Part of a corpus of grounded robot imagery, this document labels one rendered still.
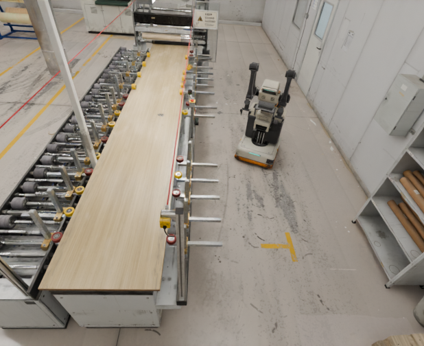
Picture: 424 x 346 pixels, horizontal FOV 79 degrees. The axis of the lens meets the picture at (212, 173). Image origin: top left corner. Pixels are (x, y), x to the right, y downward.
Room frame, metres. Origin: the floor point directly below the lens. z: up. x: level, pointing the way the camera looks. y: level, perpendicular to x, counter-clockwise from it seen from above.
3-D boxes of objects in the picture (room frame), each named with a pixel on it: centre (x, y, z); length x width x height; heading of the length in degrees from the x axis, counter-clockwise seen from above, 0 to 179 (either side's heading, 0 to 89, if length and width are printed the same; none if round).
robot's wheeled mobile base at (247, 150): (3.48, -0.73, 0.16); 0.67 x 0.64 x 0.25; 162
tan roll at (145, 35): (5.89, 1.12, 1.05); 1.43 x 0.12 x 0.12; 95
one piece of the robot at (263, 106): (3.20, -0.64, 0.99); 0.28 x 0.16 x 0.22; 72
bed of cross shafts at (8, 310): (3.17, 1.67, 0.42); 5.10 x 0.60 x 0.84; 5
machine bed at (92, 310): (3.24, 0.89, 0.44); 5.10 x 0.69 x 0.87; 5
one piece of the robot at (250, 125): (3.56, -0.76, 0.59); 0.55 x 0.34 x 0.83; 72
